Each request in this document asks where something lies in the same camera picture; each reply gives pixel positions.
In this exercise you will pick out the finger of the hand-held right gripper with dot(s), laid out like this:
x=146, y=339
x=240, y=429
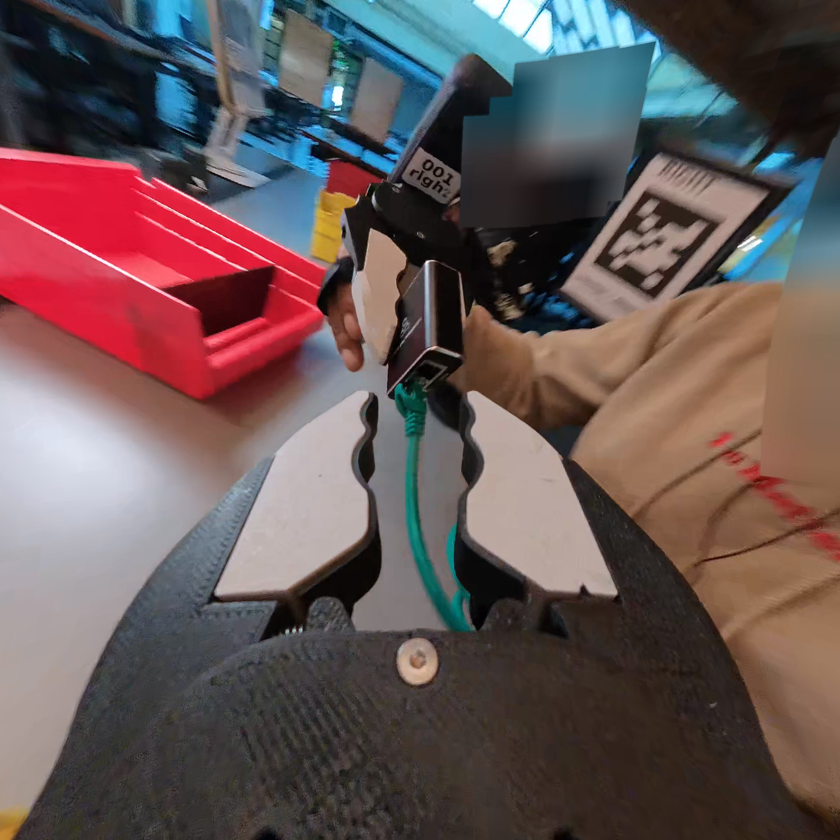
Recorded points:
x=377, y=289

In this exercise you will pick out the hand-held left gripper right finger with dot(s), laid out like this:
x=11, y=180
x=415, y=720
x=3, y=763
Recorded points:
x=531, y=512

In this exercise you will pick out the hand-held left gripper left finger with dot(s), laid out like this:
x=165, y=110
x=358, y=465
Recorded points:
x=302, y=505

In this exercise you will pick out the black ethernet port adapter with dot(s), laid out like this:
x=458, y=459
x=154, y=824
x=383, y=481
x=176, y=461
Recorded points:
x=433, y=315

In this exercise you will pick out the person's right hand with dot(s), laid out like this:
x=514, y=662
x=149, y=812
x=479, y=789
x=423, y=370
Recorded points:
x=344, y=334

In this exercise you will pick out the red box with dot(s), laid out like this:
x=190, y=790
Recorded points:
x=354, y=177

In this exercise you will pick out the yellow plastic object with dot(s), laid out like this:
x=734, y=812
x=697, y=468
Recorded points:
x=328, y=226

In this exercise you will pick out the brown cardboard panel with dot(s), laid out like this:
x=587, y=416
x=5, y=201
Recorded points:
x=305, y=56
x=375, y=98

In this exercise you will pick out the person's beige hoodie torso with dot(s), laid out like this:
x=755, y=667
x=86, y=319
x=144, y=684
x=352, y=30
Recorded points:
x=689, y=525

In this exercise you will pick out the black-and-white marker sign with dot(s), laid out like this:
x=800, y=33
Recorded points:
x=663, y=236

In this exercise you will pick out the red plastic bin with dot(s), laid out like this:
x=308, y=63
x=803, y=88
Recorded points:
x=98, y=262

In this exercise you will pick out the dark shelving rack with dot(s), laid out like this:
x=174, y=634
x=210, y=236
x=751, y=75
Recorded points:
x=85, y=72

